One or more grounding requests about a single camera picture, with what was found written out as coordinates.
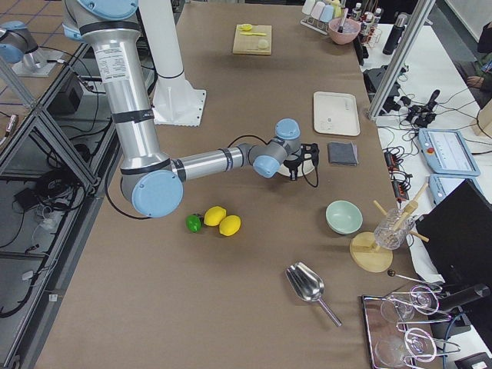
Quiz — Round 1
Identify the wooden cup stand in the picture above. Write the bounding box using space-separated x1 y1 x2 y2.
350 183 429 272

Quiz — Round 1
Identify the yellow plastic knife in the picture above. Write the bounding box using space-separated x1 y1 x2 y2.
239 31 267 37

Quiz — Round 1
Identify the black thermos bottle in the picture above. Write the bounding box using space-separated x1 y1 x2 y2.
382 12 409 55

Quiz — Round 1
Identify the yellow lemon outer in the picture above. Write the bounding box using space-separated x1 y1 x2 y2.
219 214 241 237

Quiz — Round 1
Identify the yellow lemon near lime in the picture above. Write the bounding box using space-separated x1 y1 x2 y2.
204 206 227 227

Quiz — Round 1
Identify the pale white bun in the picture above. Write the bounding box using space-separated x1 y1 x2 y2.
258 39 269 50

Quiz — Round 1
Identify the blue teach pendant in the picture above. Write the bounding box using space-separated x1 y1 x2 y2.
428 174 468 205
417 128 480 177

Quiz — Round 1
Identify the cream rectangular rabbit tray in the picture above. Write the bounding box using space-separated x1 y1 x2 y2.
313 91 361 137

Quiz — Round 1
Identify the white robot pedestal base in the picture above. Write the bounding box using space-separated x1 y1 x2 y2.
138 0 206 127

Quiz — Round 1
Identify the mint green bowl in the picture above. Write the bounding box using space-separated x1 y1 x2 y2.
325 200 363 235

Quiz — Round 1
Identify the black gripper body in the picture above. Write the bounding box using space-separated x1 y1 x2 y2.
283 143 319 171

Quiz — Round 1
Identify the metal scoop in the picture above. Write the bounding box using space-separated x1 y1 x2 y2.
285 261 342 327

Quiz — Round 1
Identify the black monitor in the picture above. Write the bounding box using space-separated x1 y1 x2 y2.
417 179 491 286

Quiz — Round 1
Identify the clear glass cup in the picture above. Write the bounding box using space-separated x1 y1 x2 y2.
374 208 415 250

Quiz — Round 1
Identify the wooden cutting board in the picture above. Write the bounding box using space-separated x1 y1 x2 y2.
232 25 272 56

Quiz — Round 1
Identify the green lime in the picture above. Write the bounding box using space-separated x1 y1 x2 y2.
185 214 203 233

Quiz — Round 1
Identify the pastel cup rack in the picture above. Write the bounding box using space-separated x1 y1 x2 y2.
300 0 342 33

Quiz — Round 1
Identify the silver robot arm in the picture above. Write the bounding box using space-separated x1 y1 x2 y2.
63 1 317 218
1 21 38 64

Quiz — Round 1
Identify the round cream plate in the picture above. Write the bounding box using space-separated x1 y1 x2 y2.
278 158 314 177

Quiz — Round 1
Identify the blue teach pendant upper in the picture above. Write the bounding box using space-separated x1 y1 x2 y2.
417 128 480 177

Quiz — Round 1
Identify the pink bowl with ice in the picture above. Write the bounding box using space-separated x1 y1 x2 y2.
327 18 361 45

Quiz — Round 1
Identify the blue teach pendant lower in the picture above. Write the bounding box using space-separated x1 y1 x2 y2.
428 174 468 205

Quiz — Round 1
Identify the aluminium frame post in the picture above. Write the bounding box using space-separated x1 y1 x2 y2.
367 0 436 122

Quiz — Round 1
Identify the metal tray with glasses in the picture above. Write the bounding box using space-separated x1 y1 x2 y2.
361 284 460 368

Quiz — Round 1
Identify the grey folded cloth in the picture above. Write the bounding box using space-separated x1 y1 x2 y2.
327 141 358 166

